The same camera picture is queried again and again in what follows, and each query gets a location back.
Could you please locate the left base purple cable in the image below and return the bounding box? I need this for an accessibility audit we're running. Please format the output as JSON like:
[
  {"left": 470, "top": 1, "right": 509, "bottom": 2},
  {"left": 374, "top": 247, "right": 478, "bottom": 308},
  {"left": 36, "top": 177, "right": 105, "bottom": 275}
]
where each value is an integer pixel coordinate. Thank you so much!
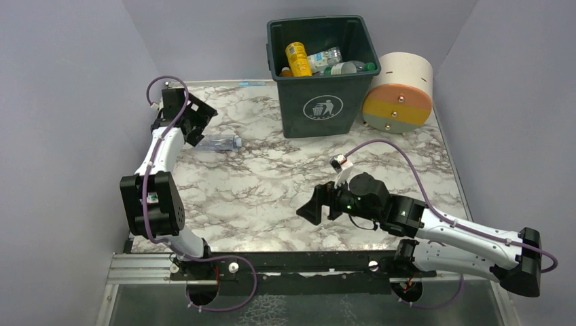
[{"left": 185, "top": 256, "right": 259, "bottom": 314}]

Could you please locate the small clear water bottle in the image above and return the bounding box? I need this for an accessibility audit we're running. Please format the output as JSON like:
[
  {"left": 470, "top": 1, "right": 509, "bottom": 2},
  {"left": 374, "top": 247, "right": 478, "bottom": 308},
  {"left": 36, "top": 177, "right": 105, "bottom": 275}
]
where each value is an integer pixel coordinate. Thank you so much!
[{"left": 194, "top": 134, "right": 242, "bottom": 151}]

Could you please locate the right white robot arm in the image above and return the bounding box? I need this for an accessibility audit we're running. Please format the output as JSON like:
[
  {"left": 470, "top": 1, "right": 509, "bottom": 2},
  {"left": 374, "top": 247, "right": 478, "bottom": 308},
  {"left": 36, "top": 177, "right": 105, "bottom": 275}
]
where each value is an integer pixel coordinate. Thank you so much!
[{"left": 296, "top": 173, "right": 542, "bottom": 297}]

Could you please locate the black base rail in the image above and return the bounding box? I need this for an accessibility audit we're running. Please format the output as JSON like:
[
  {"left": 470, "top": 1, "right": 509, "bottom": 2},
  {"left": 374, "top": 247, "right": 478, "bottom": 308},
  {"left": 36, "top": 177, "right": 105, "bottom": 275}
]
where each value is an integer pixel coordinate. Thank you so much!
[{"left": 122, "top": 238, "right": 433, "bottom": 298}]

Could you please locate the blue tape piece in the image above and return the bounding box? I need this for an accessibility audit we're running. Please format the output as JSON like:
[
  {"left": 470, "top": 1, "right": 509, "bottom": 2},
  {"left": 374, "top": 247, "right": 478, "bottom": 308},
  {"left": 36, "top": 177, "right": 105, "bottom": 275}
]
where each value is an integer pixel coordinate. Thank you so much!
[{"left": 238, "top": 81, "right": 266, "bottom": 87}]

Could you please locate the clear bottle green white label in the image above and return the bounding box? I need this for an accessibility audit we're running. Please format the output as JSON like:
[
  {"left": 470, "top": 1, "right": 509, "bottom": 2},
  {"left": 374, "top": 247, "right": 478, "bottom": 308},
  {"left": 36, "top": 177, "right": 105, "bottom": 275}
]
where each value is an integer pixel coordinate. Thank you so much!
[{"left": 319, "top": 60, "right": 376, "bottom": 76}]

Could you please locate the dark green trash bin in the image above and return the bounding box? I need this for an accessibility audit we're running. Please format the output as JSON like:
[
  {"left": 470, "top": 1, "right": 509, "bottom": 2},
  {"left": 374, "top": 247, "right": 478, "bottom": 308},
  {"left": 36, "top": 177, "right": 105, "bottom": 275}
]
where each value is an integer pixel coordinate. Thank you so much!
[{"left": 266, "top": 15, "right": 381, "bottom": 139}]

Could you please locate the yellow juice bottle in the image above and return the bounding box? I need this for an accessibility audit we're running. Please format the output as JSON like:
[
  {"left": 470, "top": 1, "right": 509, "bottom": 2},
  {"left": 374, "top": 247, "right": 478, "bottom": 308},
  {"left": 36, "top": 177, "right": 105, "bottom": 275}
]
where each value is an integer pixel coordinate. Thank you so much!
[{"left": 285, "top": 42, "right": 312, "bottom": 77}]

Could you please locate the orange label bottle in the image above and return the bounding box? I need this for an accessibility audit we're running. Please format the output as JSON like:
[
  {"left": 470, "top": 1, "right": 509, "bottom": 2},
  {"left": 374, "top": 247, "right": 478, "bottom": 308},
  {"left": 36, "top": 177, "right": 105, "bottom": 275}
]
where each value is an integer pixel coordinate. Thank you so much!
[{"left": 278, "top": 67, "right": 294, "bottom": 77}]

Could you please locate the clear square jasmine bottle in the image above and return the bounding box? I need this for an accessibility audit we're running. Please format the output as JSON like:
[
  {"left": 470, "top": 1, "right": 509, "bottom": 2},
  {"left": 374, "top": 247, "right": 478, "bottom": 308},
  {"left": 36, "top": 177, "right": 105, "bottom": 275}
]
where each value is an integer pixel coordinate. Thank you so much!
[{"left": 308, "top": 47, "right": 342, "bottom": 74}]

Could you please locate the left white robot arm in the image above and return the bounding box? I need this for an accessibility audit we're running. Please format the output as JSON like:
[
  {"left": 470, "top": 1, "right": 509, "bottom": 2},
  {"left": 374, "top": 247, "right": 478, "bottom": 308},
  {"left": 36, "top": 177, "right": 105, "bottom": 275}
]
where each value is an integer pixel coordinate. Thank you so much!
[{"left": 120, "top": 88, "right": 217, "bottom": 261}]

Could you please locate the white round drawer cabinet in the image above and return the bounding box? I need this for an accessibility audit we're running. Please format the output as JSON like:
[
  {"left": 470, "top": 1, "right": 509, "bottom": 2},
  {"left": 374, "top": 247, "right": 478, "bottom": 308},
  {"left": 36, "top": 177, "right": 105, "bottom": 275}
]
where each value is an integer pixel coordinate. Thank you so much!
[{"left": 362, "top": 52, "right": 433, "bottom": 134}]

